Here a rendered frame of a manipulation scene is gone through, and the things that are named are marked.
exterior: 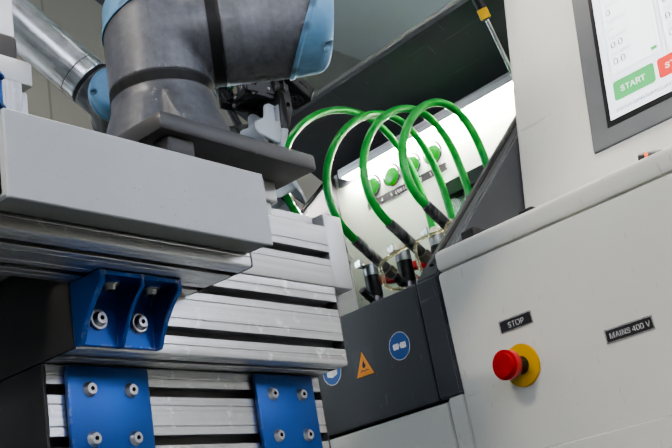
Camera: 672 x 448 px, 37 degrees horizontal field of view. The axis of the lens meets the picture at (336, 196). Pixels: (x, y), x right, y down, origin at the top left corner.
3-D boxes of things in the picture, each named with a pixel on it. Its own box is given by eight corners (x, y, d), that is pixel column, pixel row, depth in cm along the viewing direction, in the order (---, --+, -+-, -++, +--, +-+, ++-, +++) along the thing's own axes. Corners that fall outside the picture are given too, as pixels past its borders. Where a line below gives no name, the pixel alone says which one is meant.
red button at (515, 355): (490, 392, 119) (480, 349, 121) (510, 391, 122) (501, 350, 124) (525, 381, 116) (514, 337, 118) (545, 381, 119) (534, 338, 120)
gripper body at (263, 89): (219, 113, 155) (209, 45, 160) (262, 123, 161) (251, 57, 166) (249, 92, 151) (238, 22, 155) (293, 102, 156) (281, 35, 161)
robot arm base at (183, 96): (163, 131, 100) (152, 44, 103) (72, 186, 108) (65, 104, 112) (269, 160, 111) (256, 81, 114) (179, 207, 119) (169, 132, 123)
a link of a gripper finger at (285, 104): (267, 135, 156) (259, 86, 159) (276, 137, 157) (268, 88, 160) (287, 123, 153) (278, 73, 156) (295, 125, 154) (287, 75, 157)
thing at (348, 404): (169, 488, 170) (158, 395, 175) (190, 486, 173) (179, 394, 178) (439, 401, 130) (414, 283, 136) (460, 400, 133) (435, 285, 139)
